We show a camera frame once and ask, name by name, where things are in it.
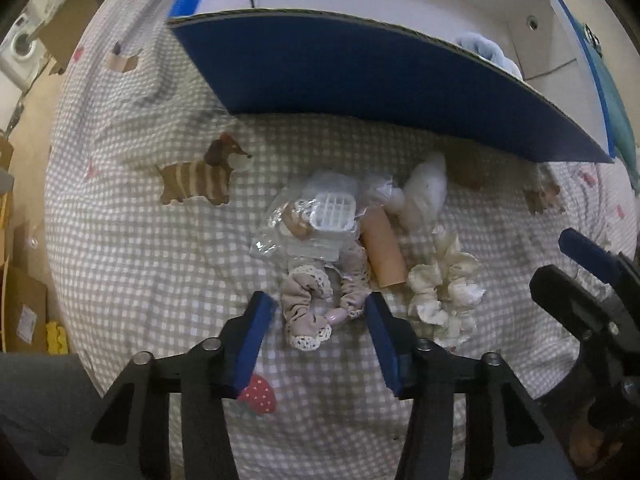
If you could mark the brown cardboard tube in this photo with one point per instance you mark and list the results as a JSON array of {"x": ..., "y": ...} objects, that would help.
[{"x": 384, "y": 252}]

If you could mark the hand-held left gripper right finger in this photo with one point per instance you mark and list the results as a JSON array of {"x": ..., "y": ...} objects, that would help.
[{"x": 389, "y": 345}]

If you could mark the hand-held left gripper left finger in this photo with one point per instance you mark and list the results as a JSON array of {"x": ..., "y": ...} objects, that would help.
[{"x": 254, "y": 340}]

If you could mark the pink floral lace scrunchie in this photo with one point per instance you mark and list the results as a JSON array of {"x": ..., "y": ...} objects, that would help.
[{"x": 305, "y": 305}]

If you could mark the blue cardboard box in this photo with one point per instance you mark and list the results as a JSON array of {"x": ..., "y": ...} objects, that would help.
[{"x": 350, "y": 60}]

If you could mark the white fluffy plush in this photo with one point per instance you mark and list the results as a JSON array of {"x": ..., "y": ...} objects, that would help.
[{"x": 425, "y": 190}]

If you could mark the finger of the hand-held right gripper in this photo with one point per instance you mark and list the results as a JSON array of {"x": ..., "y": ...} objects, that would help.
[
  {"x": 587, "y": 252},
  {"x": 570, "y": 295}
]

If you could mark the white plastic grid piece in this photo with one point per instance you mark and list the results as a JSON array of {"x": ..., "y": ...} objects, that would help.
[{"x": 332, "y": 212}]

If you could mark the checked printed bedsheet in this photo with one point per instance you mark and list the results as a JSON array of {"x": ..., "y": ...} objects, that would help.
[{"x": 150, "y": 270}]

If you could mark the white washing machine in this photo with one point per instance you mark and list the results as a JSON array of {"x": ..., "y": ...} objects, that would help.
[{"x": 20, "y": 45}]

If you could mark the yellow foam piece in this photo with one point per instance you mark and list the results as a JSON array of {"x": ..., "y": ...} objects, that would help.
[{"x": 56, "y": 337}]

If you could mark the brown cardboard box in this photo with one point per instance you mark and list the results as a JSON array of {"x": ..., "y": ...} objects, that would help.
[
  {"x": 25, "y": 310},
  {"x": 67, "y": 25}
]

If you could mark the teal cloth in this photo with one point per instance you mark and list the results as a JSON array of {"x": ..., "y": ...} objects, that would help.
[{"x": 620, "y": 110}]

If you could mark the light blue cloth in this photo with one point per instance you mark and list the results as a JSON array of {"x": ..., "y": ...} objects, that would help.
[{"x": 487, "y": 52}]

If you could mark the cream ruffled scrunchie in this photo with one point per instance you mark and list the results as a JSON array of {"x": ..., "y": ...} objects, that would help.
[{"x": 450, "y": 290}]

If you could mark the clear plastic bag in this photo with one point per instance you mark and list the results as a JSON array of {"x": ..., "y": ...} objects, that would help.
[{"x": 280, "y": 232}]

